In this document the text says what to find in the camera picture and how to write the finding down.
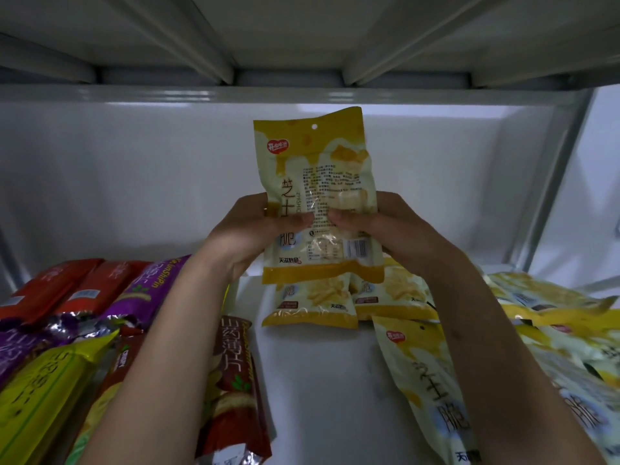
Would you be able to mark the person's left hand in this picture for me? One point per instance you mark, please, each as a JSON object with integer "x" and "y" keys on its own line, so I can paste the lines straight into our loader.
{"x": 237, "y": 237}

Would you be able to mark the yellow chips packet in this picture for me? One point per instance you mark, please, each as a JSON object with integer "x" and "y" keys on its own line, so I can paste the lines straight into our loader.
{"x": 43, "y": 397}

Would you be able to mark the person's right forearm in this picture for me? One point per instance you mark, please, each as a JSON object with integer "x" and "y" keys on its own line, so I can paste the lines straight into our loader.
{"x": 503, "y": 372}

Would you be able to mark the dark red chips packet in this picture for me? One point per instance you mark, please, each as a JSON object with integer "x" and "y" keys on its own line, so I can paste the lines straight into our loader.
{"x": 232, "y": 397}
{"x": 111, "y": 377}

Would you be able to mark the yellow white snack packet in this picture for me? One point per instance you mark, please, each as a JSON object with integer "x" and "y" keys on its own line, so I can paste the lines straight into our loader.
{"x": 319, "y": 164}

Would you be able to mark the white metal shelf rack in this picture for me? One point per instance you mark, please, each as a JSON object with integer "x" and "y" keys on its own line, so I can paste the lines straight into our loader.
{"x": 310, "y": 94}

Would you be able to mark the purple chips packet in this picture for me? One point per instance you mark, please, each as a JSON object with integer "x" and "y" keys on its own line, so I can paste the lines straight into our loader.
{"x": 145, "y": 290}
{"x": 19, "y": 351}

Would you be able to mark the person's right hand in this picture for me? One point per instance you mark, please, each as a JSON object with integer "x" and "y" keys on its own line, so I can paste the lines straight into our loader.
{"x": 411, "y": 237}

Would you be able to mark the person's left forearm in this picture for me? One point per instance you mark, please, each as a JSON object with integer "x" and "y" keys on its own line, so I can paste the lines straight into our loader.
{"x": 164, "y": 353}

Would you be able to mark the person's left thumb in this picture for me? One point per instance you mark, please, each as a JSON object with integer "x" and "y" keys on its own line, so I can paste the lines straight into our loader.
{"x": 288, "y": 222}

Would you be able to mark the person's right thumb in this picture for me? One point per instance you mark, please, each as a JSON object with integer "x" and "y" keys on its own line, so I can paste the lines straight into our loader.
{"x": 356, "y": 220}

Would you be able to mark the orange red chips packet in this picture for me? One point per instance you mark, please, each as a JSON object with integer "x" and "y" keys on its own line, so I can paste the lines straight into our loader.
{"x": 43, "y": 285}
{"x": 97, "y": 285}

